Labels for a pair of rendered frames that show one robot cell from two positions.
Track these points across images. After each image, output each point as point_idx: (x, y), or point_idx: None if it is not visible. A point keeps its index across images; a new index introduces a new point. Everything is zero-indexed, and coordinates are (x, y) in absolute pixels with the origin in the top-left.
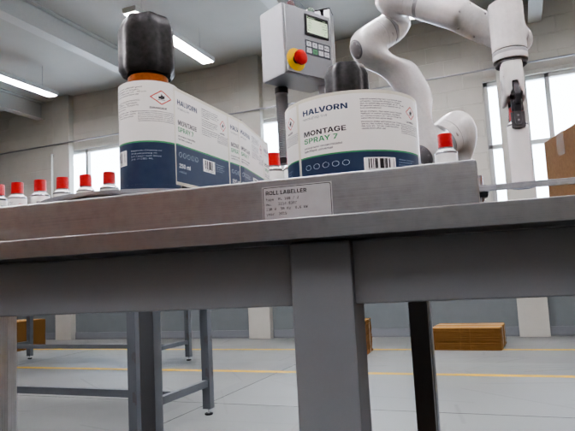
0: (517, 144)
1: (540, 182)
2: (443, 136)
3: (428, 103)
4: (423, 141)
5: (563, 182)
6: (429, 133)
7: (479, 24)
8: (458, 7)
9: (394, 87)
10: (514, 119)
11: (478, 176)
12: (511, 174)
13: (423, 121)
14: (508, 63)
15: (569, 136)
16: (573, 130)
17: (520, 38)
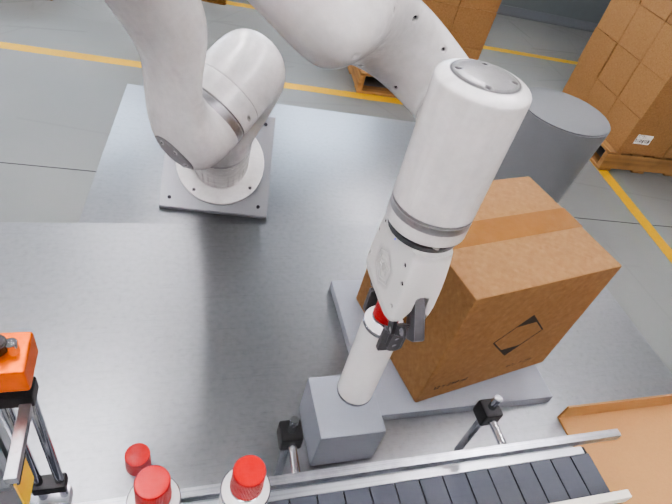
0: (373, 362)
1: (391, 470)
2: (248, 490)
3: (197, 67)
4: (178, 143)
5: (423, 467)
6: (194, 135)
7: (389, 47)
8: (358, 42)
9: (106, 3)
10: (386, 339)
11: (292, 425)
12: (343, 380)
13: (180, 106)
14: (425, 266)
15: (446, 280)
16: (459, 291)
17: (477, 208)
